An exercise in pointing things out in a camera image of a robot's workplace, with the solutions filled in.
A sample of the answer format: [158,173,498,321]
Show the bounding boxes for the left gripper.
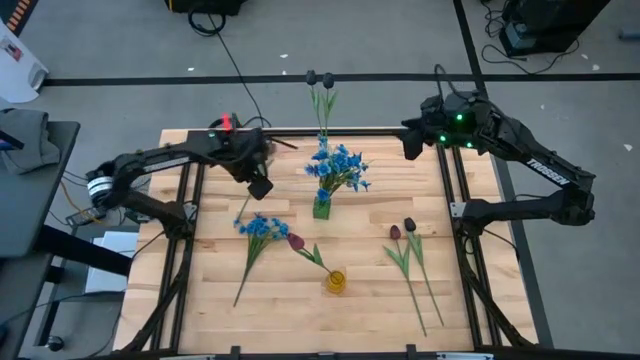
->
[214,127,275,202]

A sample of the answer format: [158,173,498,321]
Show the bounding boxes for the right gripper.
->
[401,94,464,161]

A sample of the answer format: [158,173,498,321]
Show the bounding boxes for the red artificial tulip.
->
[382,225,429,338]
[286,232,337,276]
[267,137,300,157]

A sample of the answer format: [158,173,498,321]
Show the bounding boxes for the dark purple artificial tulip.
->
[305,69,324,141]
[319,72,340,141]
[403,217,446,328]

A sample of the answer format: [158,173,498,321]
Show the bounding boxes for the green glass vase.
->
[312,195,333,221]

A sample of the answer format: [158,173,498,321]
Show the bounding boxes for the yellow glass vase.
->
[324,268,347,295]

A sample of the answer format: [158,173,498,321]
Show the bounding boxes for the black floor tape line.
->
[42,73,640,87]
[452,0,555,349]

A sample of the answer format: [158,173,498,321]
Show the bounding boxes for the black computer tower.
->
[499,0,612,57]

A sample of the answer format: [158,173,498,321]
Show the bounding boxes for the black power adapter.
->
[64,205,109,227]

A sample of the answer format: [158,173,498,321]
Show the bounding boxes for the white box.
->
[84,230,140,294]

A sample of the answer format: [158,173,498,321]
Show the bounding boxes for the black desk leg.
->
[34,224,134,351]

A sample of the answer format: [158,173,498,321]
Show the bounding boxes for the black equipment case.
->
[164,0,249,15]

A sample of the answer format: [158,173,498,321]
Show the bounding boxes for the grey desk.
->
[0,119,82,259]

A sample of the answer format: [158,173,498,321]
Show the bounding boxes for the grey cloth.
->
[0,107,62,175]

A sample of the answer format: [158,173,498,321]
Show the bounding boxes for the dark phone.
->
[0,128,25,151]

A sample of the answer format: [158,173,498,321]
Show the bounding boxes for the white appliance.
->
[0,19,50,105]

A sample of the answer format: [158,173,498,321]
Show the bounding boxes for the orange black striped mat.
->
[0,0,40,37]

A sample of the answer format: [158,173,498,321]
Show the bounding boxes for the black camera cable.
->
[432,63,452,97]

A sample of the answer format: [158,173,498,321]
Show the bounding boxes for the tangled black cables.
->
[479,0,581,76]

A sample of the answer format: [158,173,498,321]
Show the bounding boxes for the black floor cable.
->
[187,8,272,129]

